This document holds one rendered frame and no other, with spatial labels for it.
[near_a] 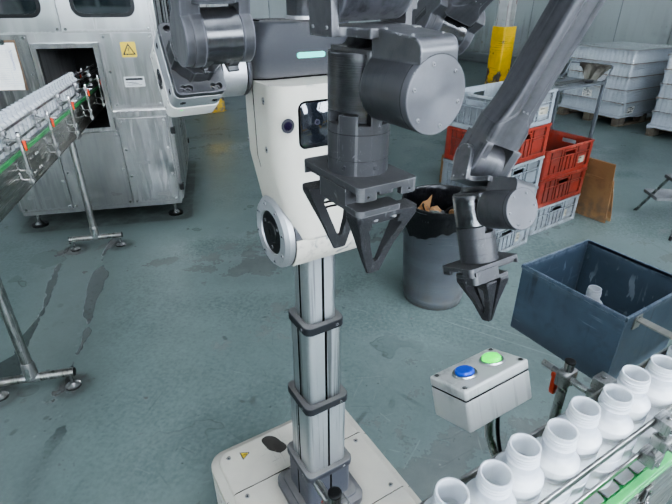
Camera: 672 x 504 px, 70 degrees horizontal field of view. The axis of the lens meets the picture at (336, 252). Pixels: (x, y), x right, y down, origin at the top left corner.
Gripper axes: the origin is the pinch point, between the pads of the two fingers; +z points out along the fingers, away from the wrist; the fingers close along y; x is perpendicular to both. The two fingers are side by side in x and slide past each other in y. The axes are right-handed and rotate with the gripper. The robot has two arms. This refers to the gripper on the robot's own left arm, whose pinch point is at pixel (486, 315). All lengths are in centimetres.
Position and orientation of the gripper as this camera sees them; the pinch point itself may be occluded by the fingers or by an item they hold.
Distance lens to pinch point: 80.6
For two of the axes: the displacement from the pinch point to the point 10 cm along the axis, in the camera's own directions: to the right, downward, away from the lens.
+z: 1.8, 9.7, 1.8
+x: -4.9, -0.7, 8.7
